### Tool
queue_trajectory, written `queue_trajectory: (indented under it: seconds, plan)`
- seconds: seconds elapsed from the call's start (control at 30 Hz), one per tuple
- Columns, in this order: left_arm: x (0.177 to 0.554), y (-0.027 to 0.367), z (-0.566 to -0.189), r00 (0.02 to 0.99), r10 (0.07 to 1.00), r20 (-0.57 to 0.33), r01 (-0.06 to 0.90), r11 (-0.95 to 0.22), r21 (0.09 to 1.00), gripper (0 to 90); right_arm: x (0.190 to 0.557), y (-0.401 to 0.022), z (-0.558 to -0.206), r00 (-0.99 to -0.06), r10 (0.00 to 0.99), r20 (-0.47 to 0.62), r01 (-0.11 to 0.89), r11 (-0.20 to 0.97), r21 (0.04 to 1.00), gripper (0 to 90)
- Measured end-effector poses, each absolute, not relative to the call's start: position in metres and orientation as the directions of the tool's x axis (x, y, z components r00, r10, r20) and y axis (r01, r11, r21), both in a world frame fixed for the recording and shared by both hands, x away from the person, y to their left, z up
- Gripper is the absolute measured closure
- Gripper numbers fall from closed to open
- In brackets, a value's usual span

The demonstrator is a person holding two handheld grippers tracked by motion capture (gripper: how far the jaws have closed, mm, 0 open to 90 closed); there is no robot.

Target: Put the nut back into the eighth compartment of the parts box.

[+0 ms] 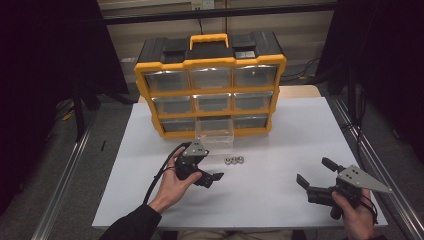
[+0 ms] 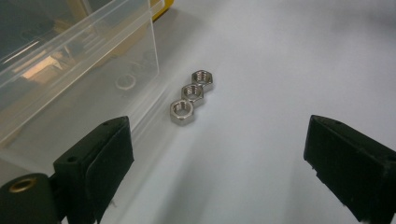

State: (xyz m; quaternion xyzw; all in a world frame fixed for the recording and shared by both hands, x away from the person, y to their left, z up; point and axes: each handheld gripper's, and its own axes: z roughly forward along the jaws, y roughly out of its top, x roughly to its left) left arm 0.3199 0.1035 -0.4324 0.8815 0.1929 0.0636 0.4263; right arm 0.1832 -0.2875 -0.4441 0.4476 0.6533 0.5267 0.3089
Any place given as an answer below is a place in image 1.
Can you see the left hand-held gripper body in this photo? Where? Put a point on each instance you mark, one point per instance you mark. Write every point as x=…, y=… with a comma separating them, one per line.
x=188, y=163

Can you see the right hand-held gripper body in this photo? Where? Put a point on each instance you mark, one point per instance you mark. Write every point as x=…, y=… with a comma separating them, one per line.
x=360, y=178

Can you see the silver hex nut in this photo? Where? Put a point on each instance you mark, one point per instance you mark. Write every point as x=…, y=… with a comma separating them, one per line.
x=234, y=157
x=228, y=158
x=240, y=157

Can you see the clear plastic pull-out drawer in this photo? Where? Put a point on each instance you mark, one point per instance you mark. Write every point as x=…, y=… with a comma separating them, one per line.
x=215, y=140

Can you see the yellow black drawer organizer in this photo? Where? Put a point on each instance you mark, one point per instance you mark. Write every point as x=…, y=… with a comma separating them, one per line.
x=210, y=62

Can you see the person's left hand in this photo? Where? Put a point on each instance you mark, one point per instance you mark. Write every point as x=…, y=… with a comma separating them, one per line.
x=170, y=190

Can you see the person's right hand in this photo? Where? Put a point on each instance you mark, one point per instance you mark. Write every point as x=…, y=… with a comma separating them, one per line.
x=355, y=223

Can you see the white table board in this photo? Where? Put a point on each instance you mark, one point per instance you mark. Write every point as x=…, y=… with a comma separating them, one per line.
x=266, y=200

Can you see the person's legs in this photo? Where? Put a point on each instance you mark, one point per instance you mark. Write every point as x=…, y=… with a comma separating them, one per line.
x=233, y=236

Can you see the set of closed clear drawers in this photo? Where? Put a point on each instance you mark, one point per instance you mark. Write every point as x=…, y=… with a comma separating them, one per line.
x=166, y=81

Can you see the small black stick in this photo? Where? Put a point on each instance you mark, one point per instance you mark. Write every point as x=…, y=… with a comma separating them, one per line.
x=103, y=145

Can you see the black metal stand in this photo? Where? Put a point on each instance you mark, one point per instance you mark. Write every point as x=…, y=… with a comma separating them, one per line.
x=79, y=116

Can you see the yellow floor item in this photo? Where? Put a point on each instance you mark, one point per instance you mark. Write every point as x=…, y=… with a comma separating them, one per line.
x=68, y=116

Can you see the black curtain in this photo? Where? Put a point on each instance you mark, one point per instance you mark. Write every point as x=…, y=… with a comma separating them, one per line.
x=33, y=66
x=393, y=50

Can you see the black horizontal bar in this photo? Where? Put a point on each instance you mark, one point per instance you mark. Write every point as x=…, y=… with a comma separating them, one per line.
x=233, y=12

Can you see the aluminium floor rail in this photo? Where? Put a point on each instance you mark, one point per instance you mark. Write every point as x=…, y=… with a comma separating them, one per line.
x=393, y=173
x=60, y=200

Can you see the white wall outlet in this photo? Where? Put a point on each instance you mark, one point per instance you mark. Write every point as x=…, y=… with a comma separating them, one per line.
x=203, y=4

